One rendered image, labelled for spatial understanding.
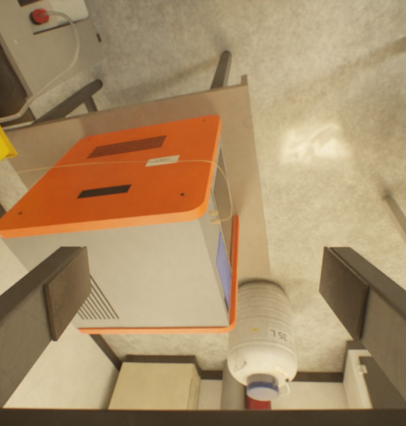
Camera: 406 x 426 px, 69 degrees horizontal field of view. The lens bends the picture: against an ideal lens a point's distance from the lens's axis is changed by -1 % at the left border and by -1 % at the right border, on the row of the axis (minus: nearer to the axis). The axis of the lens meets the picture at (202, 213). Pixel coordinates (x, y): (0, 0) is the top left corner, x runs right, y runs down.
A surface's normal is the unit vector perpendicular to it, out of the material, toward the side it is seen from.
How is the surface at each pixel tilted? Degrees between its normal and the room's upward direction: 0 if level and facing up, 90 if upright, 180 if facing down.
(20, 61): 90
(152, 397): 90
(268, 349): 81
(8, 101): 0
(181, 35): 0
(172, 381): 90
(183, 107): 0
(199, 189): 90
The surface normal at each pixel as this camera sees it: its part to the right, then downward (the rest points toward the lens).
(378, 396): -0.21, -0.78
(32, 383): 0.97, -0.10
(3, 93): -0.11, 0.62
